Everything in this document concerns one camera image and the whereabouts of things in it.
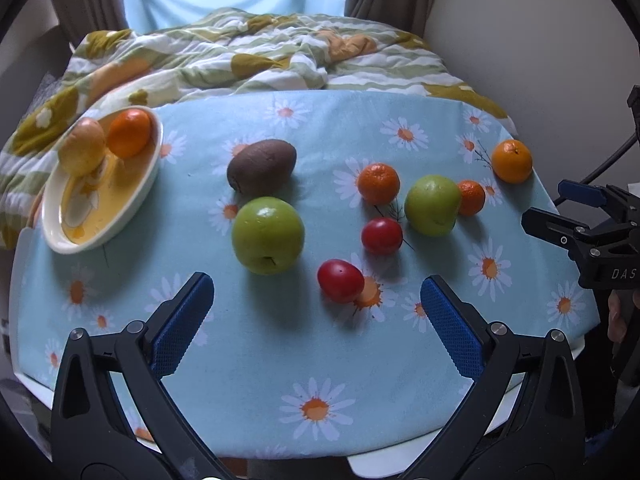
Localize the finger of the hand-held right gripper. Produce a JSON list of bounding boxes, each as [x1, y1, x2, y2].
[[557, 179, 623, 211], [521, 207, 601, 263]]

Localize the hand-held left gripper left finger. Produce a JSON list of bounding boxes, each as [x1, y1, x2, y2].
[[50, 271, 236, 480]]

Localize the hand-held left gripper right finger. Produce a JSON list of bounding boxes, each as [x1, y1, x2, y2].
[[395, 274, 588, 480]]

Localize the red tomato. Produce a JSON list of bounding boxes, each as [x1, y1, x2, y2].
[[361, 217, 404, 256], [317, 259, 365, 304]]

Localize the green apple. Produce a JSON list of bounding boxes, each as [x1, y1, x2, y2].
[[231, 196, 305, 276], [404, 175, 462, 237]]

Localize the cream oval bowl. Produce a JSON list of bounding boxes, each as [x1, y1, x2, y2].
[[41, 106, 164, 255]]

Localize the brown kiwi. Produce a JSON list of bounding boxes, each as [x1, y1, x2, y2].
[[226, 138, 298, 196]]

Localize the person's right hand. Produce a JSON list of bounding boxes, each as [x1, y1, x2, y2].
[[606, 291, 640, 345]]

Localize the large orange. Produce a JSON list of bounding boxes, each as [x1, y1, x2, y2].
[[106, 108, 152, 157], [491, 139, 533, 184]]

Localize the small tangerine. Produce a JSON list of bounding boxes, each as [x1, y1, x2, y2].
[[457, 180, 486, 217]]

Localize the blue daisy tablecloth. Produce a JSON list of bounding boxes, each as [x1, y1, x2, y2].
[[10, 87, 601, 461]]

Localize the yellow wrinkled apple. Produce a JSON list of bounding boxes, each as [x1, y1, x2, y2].
[[58, 117, 107, 177]]

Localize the grey patterned pillow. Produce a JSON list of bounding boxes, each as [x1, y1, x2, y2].
[[27, 72, 68, 116]]

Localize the striped floral blanket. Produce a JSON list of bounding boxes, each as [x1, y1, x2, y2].
[[0, 7, 518, 251]]

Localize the black cable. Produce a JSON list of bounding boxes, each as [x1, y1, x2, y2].
[[580, 87, 640, 186]]

